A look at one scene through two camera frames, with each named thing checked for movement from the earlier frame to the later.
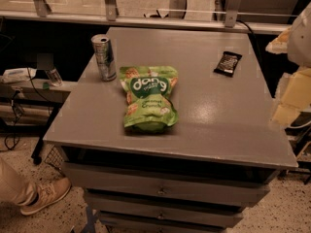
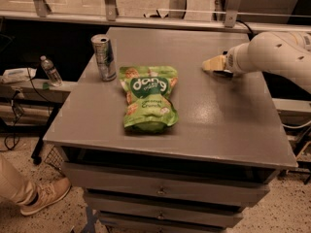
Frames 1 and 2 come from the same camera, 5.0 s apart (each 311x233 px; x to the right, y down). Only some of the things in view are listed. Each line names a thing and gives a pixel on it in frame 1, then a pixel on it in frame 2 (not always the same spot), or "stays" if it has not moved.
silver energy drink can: x=106 y=56 stays
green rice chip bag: x=150 y=108 stays
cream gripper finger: x=296 y=97 -> x=239 y=59
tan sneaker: x=47 y=192 stays
